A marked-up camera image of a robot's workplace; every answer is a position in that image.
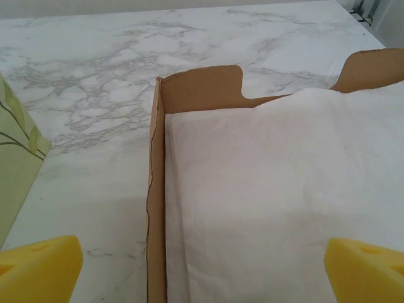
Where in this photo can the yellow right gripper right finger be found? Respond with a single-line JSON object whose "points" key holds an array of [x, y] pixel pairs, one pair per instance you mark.
{"points": [[366, 277]]}

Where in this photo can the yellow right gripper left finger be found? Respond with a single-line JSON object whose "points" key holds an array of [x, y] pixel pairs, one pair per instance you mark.
{"points": [[38, 274]]}

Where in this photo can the white paper bag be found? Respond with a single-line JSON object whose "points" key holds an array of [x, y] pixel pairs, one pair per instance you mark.
{"points": [[12, 158]]}

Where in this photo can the brown cardboard tray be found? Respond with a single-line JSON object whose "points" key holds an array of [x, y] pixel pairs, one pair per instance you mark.
{"points": [[156, 189]]}

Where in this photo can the aluminium frame bar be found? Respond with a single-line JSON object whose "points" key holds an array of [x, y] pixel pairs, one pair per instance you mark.
{"points": [[363, 12]]}

